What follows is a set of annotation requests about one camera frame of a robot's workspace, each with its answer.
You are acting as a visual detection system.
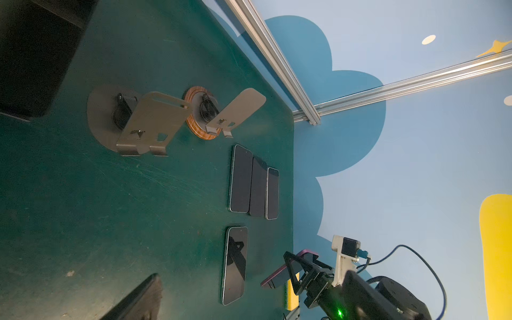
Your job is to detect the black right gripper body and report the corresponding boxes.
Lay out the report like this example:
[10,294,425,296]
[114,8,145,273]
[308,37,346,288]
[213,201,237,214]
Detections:
[304,271,400,319]

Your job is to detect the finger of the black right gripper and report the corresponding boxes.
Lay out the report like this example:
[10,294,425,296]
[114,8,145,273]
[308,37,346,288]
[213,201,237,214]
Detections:
[283,251,332,296]

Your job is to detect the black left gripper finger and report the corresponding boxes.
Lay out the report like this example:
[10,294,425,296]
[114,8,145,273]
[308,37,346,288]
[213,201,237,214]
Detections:
[101,273,163,320]

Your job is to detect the dark phone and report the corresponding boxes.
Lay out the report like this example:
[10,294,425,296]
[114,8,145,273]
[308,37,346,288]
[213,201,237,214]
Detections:
[221,226,248,306]

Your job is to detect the silver phone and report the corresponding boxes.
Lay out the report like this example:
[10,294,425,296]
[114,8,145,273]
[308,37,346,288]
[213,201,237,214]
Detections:
[265,167,279,220]

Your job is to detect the green phone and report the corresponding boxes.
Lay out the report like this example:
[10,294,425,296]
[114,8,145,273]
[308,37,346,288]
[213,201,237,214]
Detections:
[228,144,253,213]

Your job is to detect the black phone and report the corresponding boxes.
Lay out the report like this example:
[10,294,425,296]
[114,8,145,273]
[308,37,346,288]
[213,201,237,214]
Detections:
[1,1,97,120]

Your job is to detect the pink phone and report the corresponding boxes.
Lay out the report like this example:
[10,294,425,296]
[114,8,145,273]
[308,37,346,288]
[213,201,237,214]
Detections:
[260,249,319,289]

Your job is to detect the grey stand back middle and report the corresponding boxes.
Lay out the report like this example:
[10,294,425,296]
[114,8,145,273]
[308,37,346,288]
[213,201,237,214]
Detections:
[87,84,193,157]

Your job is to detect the yellow sponge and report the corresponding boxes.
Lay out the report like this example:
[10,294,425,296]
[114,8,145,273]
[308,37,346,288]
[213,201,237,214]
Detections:
[285,279,299,311]

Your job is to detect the wooden ring phone stand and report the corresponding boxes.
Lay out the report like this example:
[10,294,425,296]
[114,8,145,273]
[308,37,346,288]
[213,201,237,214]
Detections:
[184,86,267,141]

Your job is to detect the aluminium frame rail back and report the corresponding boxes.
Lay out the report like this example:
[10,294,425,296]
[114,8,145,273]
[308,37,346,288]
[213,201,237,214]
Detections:
[216,1,511,124]

